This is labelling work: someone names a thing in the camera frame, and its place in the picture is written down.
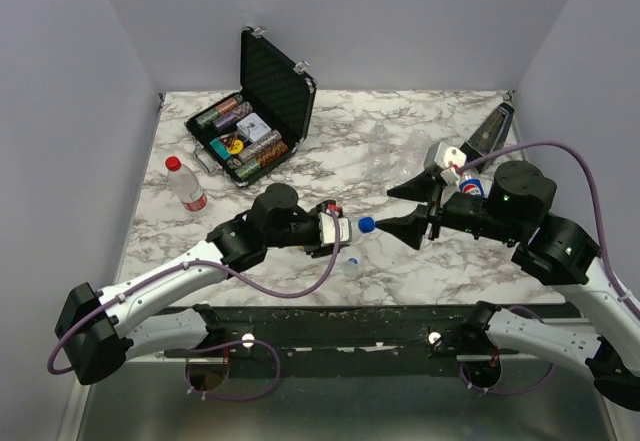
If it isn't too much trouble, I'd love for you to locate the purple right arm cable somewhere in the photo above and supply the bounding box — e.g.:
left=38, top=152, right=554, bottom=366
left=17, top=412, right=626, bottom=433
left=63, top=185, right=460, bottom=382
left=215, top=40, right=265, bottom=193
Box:
left=459, top=140, right=640, bottom=396

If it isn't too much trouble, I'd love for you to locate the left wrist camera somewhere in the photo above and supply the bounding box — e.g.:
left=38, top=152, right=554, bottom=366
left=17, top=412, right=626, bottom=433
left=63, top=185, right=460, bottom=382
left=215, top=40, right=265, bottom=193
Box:
left=318, top=200, right=353, bottom=246

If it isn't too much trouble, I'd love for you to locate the blue bottle cap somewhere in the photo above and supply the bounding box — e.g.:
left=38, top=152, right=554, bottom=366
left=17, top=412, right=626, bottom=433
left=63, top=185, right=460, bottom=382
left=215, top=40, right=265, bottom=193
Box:
left=357, top=217, right=376, bottom=234

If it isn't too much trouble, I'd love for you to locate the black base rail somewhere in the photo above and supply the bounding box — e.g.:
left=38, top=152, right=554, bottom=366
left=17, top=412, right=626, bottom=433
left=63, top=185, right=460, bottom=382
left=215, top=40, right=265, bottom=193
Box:
left=164, top=304, right=497, bottom=378

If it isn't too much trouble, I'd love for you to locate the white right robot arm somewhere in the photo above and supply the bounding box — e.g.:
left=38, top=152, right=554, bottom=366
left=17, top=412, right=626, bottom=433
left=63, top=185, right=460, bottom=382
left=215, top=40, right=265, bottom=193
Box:
left=375, top=161, right=639, bottom=411

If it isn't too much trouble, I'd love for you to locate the black metronome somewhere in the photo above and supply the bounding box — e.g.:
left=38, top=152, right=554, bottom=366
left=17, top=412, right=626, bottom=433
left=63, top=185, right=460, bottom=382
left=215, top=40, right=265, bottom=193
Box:
left=460, top=102, right=515, bottom=162

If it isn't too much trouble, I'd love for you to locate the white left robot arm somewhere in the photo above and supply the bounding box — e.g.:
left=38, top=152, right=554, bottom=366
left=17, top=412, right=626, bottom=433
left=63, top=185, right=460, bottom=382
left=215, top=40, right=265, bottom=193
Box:
left=47, top=183, right=351, bottom=385

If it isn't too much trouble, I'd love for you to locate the black poker chip case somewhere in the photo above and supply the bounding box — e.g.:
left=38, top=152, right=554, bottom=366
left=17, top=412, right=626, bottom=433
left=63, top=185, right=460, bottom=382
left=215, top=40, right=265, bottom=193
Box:
left=185, top=26, right=317, bottom=187

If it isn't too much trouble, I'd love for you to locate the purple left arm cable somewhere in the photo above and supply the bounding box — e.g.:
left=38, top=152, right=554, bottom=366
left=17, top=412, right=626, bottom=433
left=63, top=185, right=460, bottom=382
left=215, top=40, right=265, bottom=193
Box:
left=47, top=208, right=344, bottom=401

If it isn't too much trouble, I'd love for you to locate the clear plastic bottle right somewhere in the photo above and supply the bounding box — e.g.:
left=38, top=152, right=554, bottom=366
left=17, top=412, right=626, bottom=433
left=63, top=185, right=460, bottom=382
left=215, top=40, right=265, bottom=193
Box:
left=389, top=129, right=431, bottom=187

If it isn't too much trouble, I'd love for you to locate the clear plastic bottle left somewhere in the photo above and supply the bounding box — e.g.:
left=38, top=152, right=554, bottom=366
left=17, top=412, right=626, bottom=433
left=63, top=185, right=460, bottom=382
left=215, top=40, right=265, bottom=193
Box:
left=366, top=121, right=391, bottom=182

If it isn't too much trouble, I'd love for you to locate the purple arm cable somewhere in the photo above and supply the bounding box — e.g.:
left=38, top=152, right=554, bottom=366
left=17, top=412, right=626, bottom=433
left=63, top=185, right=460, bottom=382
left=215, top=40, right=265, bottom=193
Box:
left=47, top=208, right=344, bottom=401
left=459, top=140, right=640, bottom=396

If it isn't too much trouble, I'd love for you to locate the red label plastic bottle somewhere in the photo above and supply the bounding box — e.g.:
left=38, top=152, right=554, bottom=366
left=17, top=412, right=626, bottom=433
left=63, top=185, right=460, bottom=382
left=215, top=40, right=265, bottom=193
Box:
left=167, top=162, right=207, bottom=212

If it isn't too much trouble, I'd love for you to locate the red bottle cap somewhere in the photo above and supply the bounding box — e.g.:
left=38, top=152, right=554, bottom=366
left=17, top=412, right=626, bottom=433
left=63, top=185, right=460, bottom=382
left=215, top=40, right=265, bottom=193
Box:
left=165, top=156, right=182, bottom=172

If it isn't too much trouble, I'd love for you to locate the pepsi bottle near metronome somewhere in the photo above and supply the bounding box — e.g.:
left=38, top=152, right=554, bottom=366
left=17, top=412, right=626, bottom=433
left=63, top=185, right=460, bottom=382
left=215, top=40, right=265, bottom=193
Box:
left=458, top=168, right=492, bottom=198

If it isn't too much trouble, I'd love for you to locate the blue label pepsi bottle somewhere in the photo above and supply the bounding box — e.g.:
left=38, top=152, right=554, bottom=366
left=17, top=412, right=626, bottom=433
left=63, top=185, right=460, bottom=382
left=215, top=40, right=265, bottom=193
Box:
left=339, top=217, right=366, bottom=245

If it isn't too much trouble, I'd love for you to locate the clear plastic bottle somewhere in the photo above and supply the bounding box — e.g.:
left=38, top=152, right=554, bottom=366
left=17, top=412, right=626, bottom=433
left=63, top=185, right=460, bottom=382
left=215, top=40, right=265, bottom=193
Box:
left=366, top=121, right=391, bottom=182
left=389, top=129, right=431, bottom=187

